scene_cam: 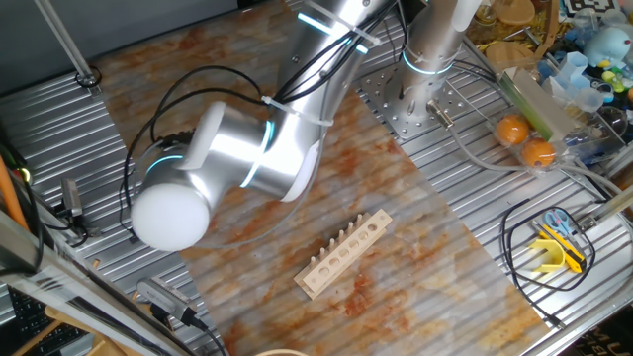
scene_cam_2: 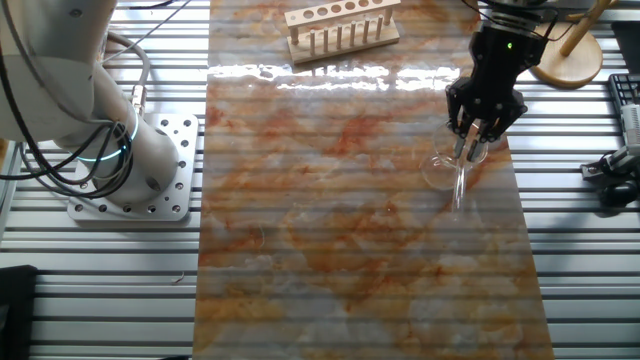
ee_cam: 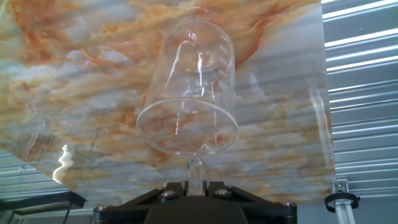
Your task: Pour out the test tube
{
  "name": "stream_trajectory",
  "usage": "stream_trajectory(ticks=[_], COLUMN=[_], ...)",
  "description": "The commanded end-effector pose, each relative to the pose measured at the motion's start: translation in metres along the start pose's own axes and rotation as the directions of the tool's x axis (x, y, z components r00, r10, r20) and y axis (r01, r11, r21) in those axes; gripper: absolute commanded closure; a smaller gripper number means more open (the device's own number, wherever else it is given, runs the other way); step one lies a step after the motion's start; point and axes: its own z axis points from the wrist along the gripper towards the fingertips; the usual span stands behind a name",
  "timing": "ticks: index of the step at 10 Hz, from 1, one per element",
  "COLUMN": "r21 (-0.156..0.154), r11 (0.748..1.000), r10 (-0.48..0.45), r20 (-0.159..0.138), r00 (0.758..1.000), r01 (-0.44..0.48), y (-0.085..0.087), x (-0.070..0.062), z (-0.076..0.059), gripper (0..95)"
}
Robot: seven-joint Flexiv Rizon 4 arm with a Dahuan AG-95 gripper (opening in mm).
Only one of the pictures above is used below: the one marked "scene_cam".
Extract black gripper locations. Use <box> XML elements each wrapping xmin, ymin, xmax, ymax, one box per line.
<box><xmin>161</xmin><ymin>130</ymin><xmax>197</xmax><ymax>148</ymax></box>

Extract wooden test tube rack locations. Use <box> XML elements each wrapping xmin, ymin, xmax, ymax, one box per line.
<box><xmin>293</xmin><ymin>208</ymin><xmax>395</xmax><ymax>302</ymax></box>

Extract silver metal pole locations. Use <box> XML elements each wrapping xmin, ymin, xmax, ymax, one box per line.
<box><xmin>33</xmin><ymin>0</ymin><xmax>103</xmax><ymax>95</ymax></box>

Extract orange rod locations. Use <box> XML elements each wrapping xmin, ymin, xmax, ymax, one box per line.
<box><xmin>0</xmin><ymin>155</ymin><xmax>30</xmax><ymax>232</ymax></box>

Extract black keyboard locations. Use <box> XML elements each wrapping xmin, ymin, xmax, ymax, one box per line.
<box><xmin>7</xmin><ymin>286</ymin><xmax>90</xmax><ymax>355</ymax></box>

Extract orange marble pattern mat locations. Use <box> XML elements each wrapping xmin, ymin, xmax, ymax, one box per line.
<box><xmin>92</xmin><ymin>0</ymin><xmax>553</xmax><ymax>356</ymax></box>

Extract glass jar with lid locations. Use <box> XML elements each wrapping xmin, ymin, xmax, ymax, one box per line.
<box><xmin>470</xmin><ymin>4</ymin><xmax>498</xmax><ymax>32</ymax></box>

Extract orange fruit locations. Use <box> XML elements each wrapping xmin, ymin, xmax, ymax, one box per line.
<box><xmin>495</xmin><ymin>114</ymin><xmax>530</xmax><ymax>146</ymax></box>
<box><xmin>521</xmin><ymin>136</ymin><xmax>557</xmax><ymax>168</ymax></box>

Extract wooden round disc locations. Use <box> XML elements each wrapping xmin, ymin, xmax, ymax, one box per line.
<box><xmin>494</xmin><ymin>0</ymin><xmax>536</xmax><ymax>26</ymax></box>
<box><xmin>484</xmin><ymin>42</ymin><xmax>535</xmax><ymax>65</ymax></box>

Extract green clear plastic box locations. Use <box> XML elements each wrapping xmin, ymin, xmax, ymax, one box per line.
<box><xmin>498</xmin><ymin>66</ymin><xmax>575</xmax><ymax>142</ymax></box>

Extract clear plastic fruit container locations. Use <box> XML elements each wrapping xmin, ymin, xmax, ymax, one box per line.
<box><xmin>489</xmin><ymin>106</ymin><xmax>570</xmax><ymax>177</ymax></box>

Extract yellow curved plastic part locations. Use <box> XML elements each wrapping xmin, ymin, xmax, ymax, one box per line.
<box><xmin>527</xmin><ymin>238</ymin><xmax>566</xmax><ymax>274</ymax></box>

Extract blue hexagonal plastic box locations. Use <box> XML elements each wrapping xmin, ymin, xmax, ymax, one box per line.
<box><xmin>561</xmin><ymin>51</ymin><xmax>589</xmax><ymax>83</ymax></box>

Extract yellow utility knife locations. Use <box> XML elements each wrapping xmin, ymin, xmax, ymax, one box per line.
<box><xmin>536</xmin><ymin>224</ymin><xmax>588</xmax><ymax>274</ymax></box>

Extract clear plastic cup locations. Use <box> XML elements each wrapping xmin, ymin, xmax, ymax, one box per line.
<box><xmin>573</xmin><ymin>87</ymin><xmax>605</xmax><ymax>114</ymax></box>

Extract black white fiducial marker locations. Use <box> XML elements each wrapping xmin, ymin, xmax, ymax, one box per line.
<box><xmin>563</xmin><ymin>0</ymin><xmax>622</xmax><ymax>19</ymax></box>

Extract clear round glass bowl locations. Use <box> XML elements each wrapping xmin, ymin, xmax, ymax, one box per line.
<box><xmin>595</xmin><ymin>106</ymin><xmax>629</xmax><ymax>139</ymax></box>

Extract green yellow small toy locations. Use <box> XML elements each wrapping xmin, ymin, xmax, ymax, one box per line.
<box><xmin>600</xmin><ymin>68</ymin><xmax>627</xmax><ymax>95</ymax></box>

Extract blue plush toy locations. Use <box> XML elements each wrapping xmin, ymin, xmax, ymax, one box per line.
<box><xmin>583</xmin><ymin>27</ymin><xmax>633</xmax><ymax>70</ymax></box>

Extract black printed box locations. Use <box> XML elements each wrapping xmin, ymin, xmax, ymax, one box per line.
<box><xmin>556</xmin><ymin>311</ymin><xmax>633</xmax><ymax>356</ymax></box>

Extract grey depth camera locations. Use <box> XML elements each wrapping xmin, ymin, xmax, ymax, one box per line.
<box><xmin>136</xmin><ymin>275</ymin><xmax>199</xmax><ymax>325</ymax></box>
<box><xmin>59</xmin><ymin>177</ymin><xmax>84</xmax><ymax>219</ymax></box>

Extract black camera clamp mount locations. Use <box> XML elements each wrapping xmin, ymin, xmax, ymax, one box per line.
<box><xmin>51</xmin><ymin>202</ymin><xmax>103</xmax><ymax>247</ymax></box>

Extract robot cable bundle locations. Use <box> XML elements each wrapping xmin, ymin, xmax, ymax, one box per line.
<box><xmin>118</xmin><ymin>0</ymin><xmax>403</xmax><ymax>248</ymax></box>

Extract silver frame beam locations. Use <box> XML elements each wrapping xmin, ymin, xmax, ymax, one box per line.
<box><xmin>0</xmin><ymin>207</ymin><xmax>199</xmax><ymax>356</ymax></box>

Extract black camera cable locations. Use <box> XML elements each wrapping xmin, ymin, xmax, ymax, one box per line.
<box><xmin>190</xmin><ymin>315</ymin><xmax>228</xmax><ymax>356</ymax></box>

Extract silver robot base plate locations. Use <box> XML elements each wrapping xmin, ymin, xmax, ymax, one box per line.
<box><xmin>355</xmin><ymin>62</ymin><xmax>471</xmax><ymax>140</ymax></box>

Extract black cable with plug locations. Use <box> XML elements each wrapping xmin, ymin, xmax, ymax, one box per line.
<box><xmin>383</xmin><ymin>19</ymin><xmax>406</xmax><ymax>99</ymax></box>

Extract blue handled scissors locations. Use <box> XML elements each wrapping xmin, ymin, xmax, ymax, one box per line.
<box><xmin>542</xmin><ymin>207</ymin><xmax>573</xmax><ymax>236</ymax></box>

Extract black loose cable loop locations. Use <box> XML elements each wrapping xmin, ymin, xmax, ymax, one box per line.
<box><xmin>499</xmin><ymin>197</ymin><xmax>597</xmax><ymax>330</ymax></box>

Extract aluminium profile post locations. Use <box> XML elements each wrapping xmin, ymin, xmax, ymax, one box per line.
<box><xmin>576</xmin><ymin>183</ymin><xmax>633</xmax><ymax>233</ymax></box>

